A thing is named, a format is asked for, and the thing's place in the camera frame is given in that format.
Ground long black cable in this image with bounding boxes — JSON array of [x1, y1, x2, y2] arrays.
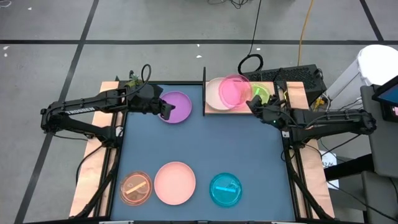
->
[[237, 0, 264, 76]]

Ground potted green plant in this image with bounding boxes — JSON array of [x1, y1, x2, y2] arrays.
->
[[126, 70, 144, 90]]

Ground black floor cables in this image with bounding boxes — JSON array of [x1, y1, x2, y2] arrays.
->
[[207, 0, 249, 9]]

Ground black tablet monitor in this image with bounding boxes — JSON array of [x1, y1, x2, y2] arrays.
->
[[371, 75, 398, 123]]

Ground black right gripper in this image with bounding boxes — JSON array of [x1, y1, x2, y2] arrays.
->
[[247, 95, 292, 129]]

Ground long yellow cable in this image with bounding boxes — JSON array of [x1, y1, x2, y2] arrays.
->
[[297, 0, 315, 67]]

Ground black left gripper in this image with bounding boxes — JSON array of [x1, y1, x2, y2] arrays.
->
[[135, 83, 175, 121]]

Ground white round bin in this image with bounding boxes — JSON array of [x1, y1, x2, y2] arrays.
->
[[325, 44, 398, 119]]

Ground cream plate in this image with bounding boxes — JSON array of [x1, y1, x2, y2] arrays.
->
[[206, 77, 242, 112]]

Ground black base cable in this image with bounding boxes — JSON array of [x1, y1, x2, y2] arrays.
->
[[75, 141, 108, 187]]

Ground orange transparent plate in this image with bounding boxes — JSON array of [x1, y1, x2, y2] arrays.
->
[[119, 170, 154, 207]]

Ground blue table mat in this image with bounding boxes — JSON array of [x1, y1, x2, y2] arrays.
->
[[110, 83, 296, 222]]

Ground purple plate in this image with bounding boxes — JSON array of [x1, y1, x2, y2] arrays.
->
[[157, 90, 193, 124]]

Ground white paper sheet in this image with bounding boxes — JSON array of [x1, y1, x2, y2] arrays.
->
[[319, 150, 340, 190]]

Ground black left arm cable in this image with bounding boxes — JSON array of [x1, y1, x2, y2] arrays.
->
[[141, 63, 152, 91]]

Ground pink transparent plate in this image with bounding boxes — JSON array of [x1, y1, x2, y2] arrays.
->
[[218, 73, 253, 110]]

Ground black perforated computer case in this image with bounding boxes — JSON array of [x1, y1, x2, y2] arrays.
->
[[241, 64, 327, 105]]

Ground cyan transparent plate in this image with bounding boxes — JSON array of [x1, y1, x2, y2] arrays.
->
[[209, 172, 244, 208]]

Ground green transparent plate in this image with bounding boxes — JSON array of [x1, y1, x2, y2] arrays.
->
[[245, 82, 272, 106]]

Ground grey cart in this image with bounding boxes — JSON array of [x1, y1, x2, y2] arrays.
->
[[360, 85, 398, 224]]

